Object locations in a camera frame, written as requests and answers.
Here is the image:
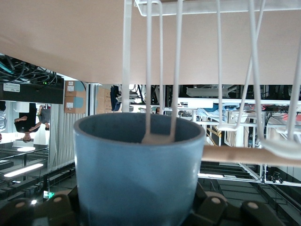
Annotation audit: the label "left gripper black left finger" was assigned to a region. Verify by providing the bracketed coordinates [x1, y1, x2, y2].
[0, 185, 82, 226]

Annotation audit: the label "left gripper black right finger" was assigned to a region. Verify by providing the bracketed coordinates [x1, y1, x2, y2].
[188, 182, 286, 226]

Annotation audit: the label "blue plastic cup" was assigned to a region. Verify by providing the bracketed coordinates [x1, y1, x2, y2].
[73, 112, 206, 226]

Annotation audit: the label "long ceiling light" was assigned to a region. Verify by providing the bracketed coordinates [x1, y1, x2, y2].
[3, 163, 45, 178]

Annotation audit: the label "person in black shirt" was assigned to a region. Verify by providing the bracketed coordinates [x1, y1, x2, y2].
[13, 103, 39, 144]

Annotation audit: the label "person in grey shirt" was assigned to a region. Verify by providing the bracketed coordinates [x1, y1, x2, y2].
[29, 104, 51, 131]

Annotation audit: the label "black box with white label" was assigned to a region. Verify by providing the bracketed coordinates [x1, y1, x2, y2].
[0, 81, 65, 105]

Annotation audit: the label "stacked cardboard boxes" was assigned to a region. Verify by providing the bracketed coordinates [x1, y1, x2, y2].
[63, 80, 87, 114]

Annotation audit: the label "black cable bundle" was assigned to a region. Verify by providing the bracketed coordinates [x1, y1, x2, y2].
[0, 54, 64, 86]

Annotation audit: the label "white wire cup holder rack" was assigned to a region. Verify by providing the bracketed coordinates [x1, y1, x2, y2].
[121, 0, 301, 166]

